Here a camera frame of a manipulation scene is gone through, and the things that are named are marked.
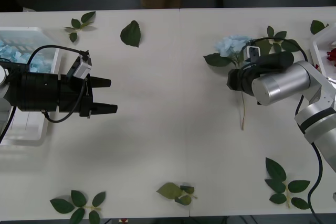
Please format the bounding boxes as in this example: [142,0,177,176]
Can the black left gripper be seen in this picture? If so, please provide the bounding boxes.
[56,73,118,119]

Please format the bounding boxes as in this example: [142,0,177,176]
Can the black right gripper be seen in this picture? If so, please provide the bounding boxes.
[226,67,257,96]

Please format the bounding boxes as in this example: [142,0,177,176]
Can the loose green leaf twig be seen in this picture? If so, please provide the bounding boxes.
[64,10,97,44]
[49,189,107,224]
[264,157,311,210]
[262,25,302,54]

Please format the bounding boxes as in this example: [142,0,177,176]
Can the large single green leaf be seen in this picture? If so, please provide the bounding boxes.
[120,20,141,48]

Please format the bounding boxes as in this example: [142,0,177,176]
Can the shallow white box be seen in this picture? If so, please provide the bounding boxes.
[309,22,336,84]
[0,26,64,147]

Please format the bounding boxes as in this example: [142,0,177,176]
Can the single loose green leaf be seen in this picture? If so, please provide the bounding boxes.
[310,19,329,35]

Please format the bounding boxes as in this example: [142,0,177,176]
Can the pale green leaf twig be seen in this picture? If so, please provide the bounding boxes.
[156,182,198,206]

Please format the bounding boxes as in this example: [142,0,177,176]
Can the pale grey right wrist camera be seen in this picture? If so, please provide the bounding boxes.
[243,46,261,64]

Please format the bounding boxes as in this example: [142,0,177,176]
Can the pale grey wrist camera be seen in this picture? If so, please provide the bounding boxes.
[65,55,93,80]
[243,46,261,64]

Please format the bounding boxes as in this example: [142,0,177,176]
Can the pale grey left wrist camera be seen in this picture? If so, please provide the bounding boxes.
[65,55,93,80]

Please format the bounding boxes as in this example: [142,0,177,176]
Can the black left gripper cable loop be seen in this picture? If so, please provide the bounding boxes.
[41,81,89,123]

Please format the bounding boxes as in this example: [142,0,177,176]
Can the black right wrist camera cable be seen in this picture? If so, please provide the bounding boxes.
[246,36,308,62]

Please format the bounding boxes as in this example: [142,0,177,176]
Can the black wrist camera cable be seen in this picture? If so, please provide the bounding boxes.
[246,36,308,62]
[26,45,90,72]

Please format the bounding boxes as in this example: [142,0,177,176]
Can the black left wrist camera cable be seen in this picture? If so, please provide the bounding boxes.
[26,45,90,72]

